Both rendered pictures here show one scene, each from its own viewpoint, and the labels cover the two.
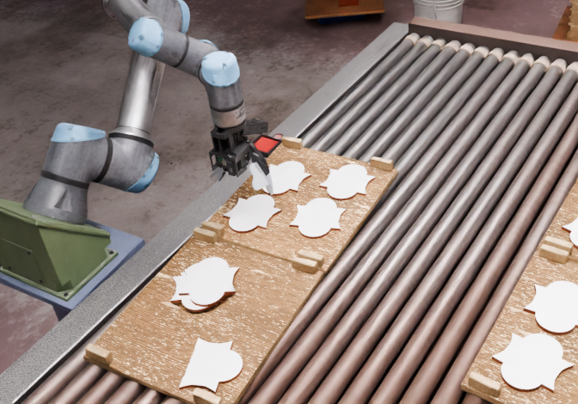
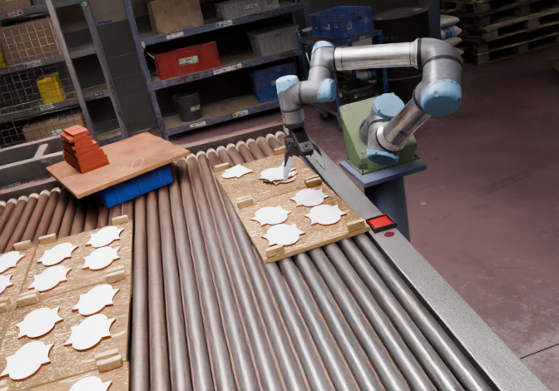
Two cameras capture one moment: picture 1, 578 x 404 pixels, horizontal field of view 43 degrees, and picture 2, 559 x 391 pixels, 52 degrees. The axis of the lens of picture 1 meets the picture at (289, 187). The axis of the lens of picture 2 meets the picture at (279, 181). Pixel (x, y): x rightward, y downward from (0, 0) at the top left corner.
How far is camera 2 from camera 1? 293 cm
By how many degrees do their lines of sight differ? 106
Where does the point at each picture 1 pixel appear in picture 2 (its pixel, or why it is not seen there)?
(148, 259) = (330, 172)
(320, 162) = (320, 233)
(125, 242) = (369, 178)
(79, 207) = (363, 132)
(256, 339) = (231, 184)
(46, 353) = not seen: hidden behind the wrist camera
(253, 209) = (311, 197)
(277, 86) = not seen: outside the picture
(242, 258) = (282, 190)
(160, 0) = (426, 72)
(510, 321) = (124, 243)
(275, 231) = (284, 202)
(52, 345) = not seen: hidden behind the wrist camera
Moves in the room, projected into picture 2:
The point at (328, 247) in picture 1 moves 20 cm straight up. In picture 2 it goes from (246, 213) to (234, 161)
